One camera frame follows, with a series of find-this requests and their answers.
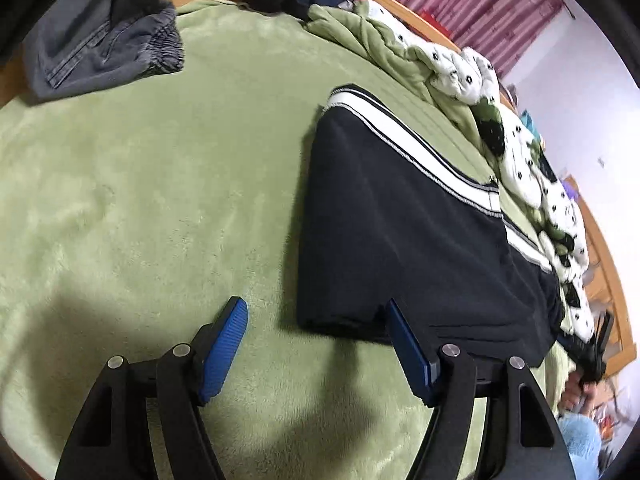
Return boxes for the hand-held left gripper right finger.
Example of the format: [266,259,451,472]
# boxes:
[384,299,578,480]

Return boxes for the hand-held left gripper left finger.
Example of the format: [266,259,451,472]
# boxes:
[54,296,249,480]

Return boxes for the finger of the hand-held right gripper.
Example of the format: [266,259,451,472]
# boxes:
[594,310,616,358]

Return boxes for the black pants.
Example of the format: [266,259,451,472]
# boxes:
[296,84,566,368]

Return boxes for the person's right hand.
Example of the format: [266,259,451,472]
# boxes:
[557,375,601,418]

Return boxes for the person's light blue fleece clothing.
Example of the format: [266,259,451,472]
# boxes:
[555,412,603,480]

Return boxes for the green fleece bed sheet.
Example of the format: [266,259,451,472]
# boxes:
[0,0,566,480]

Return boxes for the white floral quilt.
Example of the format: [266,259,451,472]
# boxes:
[370,5,596,341]

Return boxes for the teal patterned cushion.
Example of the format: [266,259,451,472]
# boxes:
[520,110,544,142]

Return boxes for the folded green blanket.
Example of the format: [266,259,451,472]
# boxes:
[306,0,501,161]

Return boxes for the grey jeans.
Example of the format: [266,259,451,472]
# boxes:
[22,0,185,101]

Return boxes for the red patterned curtain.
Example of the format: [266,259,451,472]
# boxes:
[385,0,576,78]

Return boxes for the wooden bed frame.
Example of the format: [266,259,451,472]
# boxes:
[0,0,633,361]

